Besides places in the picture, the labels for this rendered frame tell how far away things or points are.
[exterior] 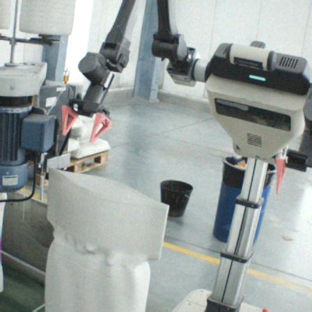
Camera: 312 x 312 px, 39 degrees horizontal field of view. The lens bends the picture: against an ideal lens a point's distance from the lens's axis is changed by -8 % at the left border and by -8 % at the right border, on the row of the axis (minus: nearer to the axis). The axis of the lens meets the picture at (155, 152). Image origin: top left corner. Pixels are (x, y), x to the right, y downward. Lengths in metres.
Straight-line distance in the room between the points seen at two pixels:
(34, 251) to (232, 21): 8.06
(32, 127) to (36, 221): 1.05
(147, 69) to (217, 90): 8.61
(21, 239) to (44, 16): 1.35
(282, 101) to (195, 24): 8.50
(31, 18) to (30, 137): 0.34
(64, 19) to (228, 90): 0.66
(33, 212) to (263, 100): 1.21
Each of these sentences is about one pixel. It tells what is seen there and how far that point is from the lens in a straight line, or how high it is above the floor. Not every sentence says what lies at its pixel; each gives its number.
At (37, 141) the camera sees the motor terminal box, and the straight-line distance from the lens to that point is 1.24.
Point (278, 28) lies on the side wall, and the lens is 9.47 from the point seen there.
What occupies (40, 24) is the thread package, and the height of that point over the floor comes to 1.56.
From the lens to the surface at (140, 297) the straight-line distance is 1.59.
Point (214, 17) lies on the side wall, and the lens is 9.89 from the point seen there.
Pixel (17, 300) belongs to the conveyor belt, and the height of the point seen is 0.38.
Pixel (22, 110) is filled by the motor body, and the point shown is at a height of 1.32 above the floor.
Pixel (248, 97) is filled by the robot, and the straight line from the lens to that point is 1.62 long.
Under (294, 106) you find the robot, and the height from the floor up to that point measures 1.40.
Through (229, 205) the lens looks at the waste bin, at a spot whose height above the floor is 0.33.
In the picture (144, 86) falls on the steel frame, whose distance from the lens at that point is 10.28.
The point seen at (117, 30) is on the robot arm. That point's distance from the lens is 1.32.
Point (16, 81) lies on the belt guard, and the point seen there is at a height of 1.40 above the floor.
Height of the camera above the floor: 1.57
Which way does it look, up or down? 15 degrees down
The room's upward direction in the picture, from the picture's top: 8 degrees clockwise
